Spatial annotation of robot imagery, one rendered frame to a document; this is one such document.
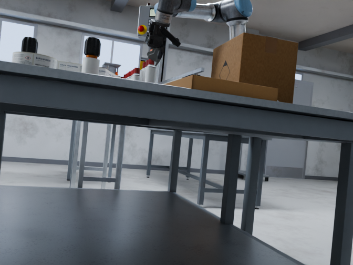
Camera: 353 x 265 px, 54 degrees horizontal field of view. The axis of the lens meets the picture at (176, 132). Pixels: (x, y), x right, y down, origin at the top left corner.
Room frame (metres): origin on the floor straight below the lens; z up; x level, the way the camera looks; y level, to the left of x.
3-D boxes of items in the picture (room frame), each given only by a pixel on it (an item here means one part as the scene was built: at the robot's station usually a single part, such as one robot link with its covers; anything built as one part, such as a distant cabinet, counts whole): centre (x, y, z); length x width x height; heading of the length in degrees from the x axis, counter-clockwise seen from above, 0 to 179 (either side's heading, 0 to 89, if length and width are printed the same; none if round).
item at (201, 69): (1.74, 0.11, 0.95); 1.07 x 0.01 x 0.01; 20
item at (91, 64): (1.83, 0.48, 1.03); 0.09 x 0.09 x 0.30
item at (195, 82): (1.06, -0.10, 0.85); 0.30 x 0.26 x 0.04; 20
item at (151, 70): (1.75, 0.16, 0.98); 0.05 x 0.05 x 0.20
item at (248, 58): (1.47, -0.29, 0.99); 0.30 x 0.24 x 0.27; 16
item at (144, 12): (2.13, 0.20, 1.38); 0.17 x 0.10 x 0.19; 75
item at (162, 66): (2.09, 0.13, 1.16); 0.04 x 0.04 x 0.67; 20
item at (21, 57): (1.69, 0.72, 0.95); 0.20 x 0.20 x 0.14
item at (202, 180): (4.61, -0.28, 0.39); 2.20 x 0.80 x 0.78; 19
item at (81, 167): (3.32, 0.73, 0.47); 1.17 x 0.36 x 0.95; 20
